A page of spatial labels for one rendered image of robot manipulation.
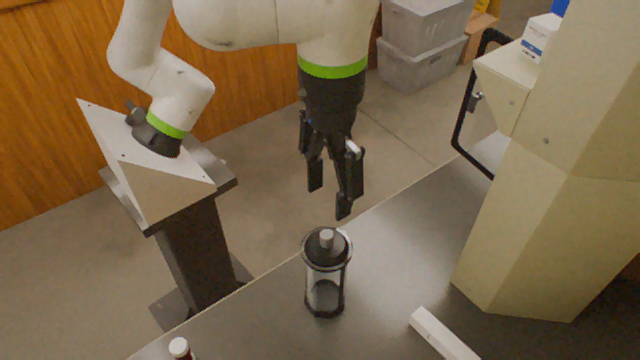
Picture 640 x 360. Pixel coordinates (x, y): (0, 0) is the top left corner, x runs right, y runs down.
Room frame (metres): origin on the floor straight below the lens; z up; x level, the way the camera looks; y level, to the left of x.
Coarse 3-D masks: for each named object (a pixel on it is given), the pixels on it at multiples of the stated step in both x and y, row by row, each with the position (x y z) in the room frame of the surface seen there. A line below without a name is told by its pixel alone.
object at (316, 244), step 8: (320, 232) 0.53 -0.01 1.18; (328, 232) 0.51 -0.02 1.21; (336, 232) 0.53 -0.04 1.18; (312, 240) 0.51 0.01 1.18; (320, 240) 0.50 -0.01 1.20; (328, 240) 0.49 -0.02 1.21; (336, 240) 0.51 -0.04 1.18; (344, 240) 0.51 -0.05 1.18; (304, 248) 0.50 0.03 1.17; (312, 248) 0.49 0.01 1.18; (320, 248) 0.49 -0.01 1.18; (328, 248) 0.49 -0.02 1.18; (336, 248) 0.49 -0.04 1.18; (344, 248) 0.49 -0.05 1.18; (312, 256) 0.48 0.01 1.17; (320, 256) 0.47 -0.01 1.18; (328, 256) 0.47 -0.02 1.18; (336, 256) 0.47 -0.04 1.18; (344, 256) 0.48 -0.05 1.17; (320, 264) 0.46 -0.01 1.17; (328, 264) 0.46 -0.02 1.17
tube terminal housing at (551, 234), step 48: (576, 0) 0.55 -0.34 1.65; (624, 0) 0.51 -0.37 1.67; (576, 48) 0.53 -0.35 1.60; (624, 48) 0.49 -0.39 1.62; (576, 96) 0.51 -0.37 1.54; (624, 96) 0.47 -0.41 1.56; (528, 144) 0.53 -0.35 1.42; (576, 144) 0.48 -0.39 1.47; (624, 144) 0.47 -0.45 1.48; (528, 192) 0.51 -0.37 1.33; (576, 192) 0.47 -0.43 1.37; (624, 192) 0.46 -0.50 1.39; (480, 240) 0.54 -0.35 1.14; (528, 240) 0.47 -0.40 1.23; (576, 240) 0.46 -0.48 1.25; (624, 240) 0.45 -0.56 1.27; (480, 288) 0.50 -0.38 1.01; (528, 288) 0.46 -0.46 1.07; (576, 288) 0.45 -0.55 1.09
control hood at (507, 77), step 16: (512, 48) 0.69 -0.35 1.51; (480, 64) 0.64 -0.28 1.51; (496, 64) 0.64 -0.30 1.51; (512, 64) 0.64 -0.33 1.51; (528, 64) 0.64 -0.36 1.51; (480, 80) 0.63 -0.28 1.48; (496, 80) 0.61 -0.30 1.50; (512, 80) 0.59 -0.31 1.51; (528, 80) 0.59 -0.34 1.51; (496, 96) 0.60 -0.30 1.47; (512, 96) 0.58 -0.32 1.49; (528, 96) 0.56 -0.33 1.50; (496, 112) 0.59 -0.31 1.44; (512, 112) 0.57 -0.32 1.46; (512, 128) 0.56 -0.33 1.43
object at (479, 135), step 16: (496, 48) 0.98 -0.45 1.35; (480, 96) 0.98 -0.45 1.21; (480, 112) 0.96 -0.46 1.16; (464, 128) 0.99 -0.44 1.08; (480, 128) 0.95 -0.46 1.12; (496, 128) 0.91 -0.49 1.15; (464, 144) 0.98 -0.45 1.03; (480, 144) 0.93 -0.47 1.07; (496, 144) 0.89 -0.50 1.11; (480, 160) 0.92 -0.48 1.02; (496, 160) 0.87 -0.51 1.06
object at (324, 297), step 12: (324, 228) 0.55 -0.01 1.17; (336, 228) 0.55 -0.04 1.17; (348, 240) 0.52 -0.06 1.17; (348, 252) 0.49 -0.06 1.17; (312, 264) 0.46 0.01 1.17; (336, 264) 0.46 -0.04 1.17; (312, 276) 0.47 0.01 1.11; (324, 276) 0.46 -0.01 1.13; (336, 276) 0.47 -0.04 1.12; (312, 288) 0.47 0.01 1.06; (324, 288) 0.46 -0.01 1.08; (336, 288) 0.47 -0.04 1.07; (312, 300) 0.47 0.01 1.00; (324, 300) 0.46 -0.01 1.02; (336, 300) 0.47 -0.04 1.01
